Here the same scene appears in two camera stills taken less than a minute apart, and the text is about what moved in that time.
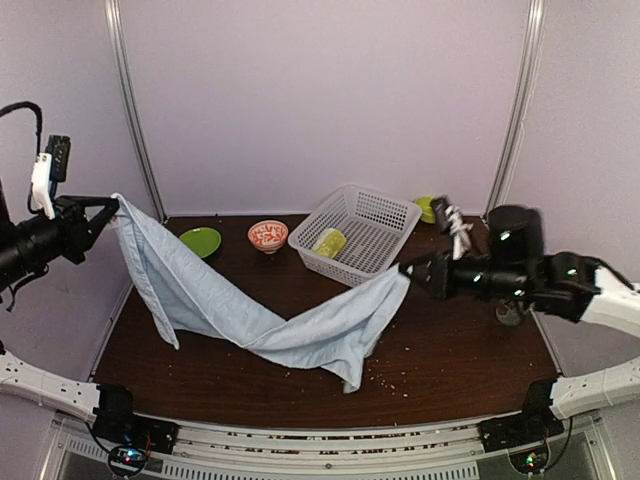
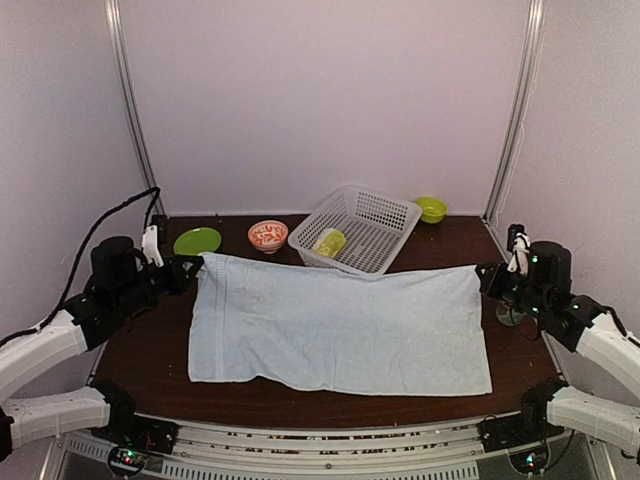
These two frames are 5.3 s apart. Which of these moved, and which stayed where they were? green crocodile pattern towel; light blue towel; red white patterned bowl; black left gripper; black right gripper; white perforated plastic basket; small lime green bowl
Moved: black left gripper; light blue towel; black right gripper
Stayed: green crocodile pattern towel; white perforated plastic basket; red white patterned bowl; small lime green bowl
